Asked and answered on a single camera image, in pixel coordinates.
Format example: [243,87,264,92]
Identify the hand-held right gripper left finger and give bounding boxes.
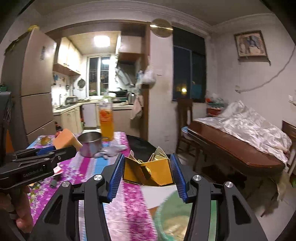
[28,153,126,241]

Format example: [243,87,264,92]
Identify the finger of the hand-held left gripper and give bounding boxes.
[11,146,77,173]
[10,146,57,161]

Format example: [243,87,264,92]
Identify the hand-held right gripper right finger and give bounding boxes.
[170,153,270,241]

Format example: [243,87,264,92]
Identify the orange sponge block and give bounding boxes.
[53,128,83,151]

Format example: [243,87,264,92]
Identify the gold cardboard box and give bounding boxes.
[122,146,175,187]

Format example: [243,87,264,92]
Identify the waste bin with green bag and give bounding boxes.
[153,185,218,241]

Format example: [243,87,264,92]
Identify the person's left hand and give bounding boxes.
[0,185,34,233]

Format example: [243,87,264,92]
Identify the steel pot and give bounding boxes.
[78,132,103,158]

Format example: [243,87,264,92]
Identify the grey cloth glove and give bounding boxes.
[94,144,129,159]

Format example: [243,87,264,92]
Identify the purple striped tablecloth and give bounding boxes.
[25,132,160,241]

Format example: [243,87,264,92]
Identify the lower kitchen cabinets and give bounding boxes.
[53,102,97,134]

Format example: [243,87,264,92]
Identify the kitchen cabinets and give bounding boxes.
[53,37,82,76]
[53,102,97,134]

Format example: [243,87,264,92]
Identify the black jacket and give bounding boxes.
[127,136,163,161]

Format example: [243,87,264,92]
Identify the orange drink jar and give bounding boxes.
[98,96,115,142]

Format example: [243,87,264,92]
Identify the brown wooden dining table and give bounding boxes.
[186,120,286,186]

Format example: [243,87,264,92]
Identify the beige hanging towel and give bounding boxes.
[130,95,144,120]

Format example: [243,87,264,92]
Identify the hanging kitchen utensils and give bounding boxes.
[53,71,70,88]

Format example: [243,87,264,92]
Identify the red basin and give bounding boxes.
[206,107,224,117]

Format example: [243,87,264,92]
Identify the beige refrigerator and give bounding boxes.
[1,28,57,144]

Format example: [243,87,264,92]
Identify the kitchen window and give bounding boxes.
[87,55,110,96]

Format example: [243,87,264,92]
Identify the pile of plastic bags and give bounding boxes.
[205,91,226,108]

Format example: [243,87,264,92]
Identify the white satin cloth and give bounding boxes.
[193,100,292,163]

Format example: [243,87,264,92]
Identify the upper kitchen cabinets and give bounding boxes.
[53,37,82,76]

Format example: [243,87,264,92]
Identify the range hood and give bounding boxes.
[115,62,139,87]

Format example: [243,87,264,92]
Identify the cream hanging cloth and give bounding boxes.
[276,171,292,202]

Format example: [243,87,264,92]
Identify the white hanging plastic bag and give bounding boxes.
[142,66,157,85]

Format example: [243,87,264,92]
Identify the dark room window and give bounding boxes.
[172,27,207,103]

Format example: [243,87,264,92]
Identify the square ceiling light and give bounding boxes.
[93,34,111,48]

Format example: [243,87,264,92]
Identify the framed picture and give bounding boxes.
[233,30,269,62]

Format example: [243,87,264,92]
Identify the white wall cable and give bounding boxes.
[235,46,295,93]

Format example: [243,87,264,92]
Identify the round gold wall clock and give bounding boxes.
[151,19,173,37]

